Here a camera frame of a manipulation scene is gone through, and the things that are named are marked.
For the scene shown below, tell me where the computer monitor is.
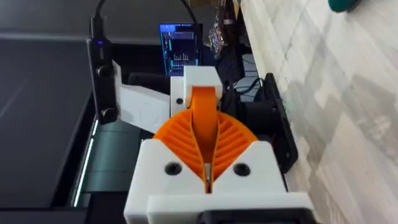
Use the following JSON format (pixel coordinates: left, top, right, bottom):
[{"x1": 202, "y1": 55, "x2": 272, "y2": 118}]
[{"x1": 158, "y1": 22, "x2": 203, "y2": 77}]

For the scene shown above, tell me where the white orange right gripper left finger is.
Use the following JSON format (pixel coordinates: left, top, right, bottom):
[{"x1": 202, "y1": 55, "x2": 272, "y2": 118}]
[{"x1": 123, "y1": 108, "x2": 208, "y2": 224}]

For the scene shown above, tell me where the white orange right gripper right finger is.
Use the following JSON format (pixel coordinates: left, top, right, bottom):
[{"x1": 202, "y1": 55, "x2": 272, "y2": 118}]
[{"x1": 210, "y1": 111, "x2": 287, "y2": 194}]

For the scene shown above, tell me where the black camera cable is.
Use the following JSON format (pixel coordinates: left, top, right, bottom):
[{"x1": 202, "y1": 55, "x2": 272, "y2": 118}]
[{"x1": 93, "y1": 0, "x2": 108, "y2": 19}]

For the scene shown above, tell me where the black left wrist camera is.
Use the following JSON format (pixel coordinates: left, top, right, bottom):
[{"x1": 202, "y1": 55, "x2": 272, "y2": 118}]
[{"x1": 86, "y1": 14, "x2": 119, "y2": 126}]

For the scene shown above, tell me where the heap of tools and cables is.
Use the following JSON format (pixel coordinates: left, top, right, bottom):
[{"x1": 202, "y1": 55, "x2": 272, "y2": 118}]
[{"x1": 207, "y1": 0, "x2": 261, "y2": 94}]

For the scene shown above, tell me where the black rail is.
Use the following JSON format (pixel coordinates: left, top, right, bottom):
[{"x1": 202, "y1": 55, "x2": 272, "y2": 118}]
[{"x1": 262, "y1": 72, "x2": 300, "y2": 174}]

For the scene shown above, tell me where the teal round object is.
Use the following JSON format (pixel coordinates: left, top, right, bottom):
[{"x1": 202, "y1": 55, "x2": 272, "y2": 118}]
[{"x1": 327, "y1": 0, "x2": 363, "y2": 14}]

